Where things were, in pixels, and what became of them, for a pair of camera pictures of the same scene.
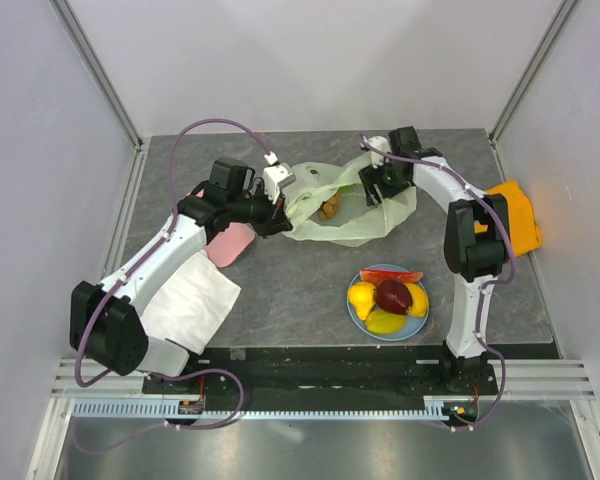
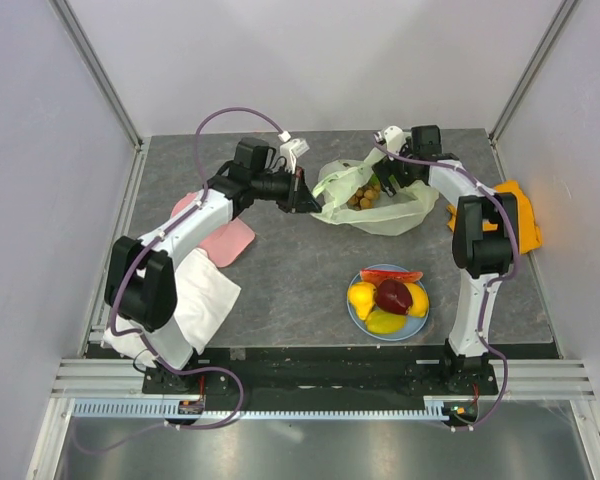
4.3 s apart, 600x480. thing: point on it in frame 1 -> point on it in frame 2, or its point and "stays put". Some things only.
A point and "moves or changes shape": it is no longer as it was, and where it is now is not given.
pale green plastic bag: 327,203 moves or changes shape
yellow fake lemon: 420,301 stays put
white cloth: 190,303 stays put
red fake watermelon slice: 375,276 stays put
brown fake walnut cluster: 329,207 -> 363,197
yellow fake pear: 362,296 stays put
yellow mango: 385,322 stays put
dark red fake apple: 394,296 stays put
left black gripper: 276,220 -> 294,189
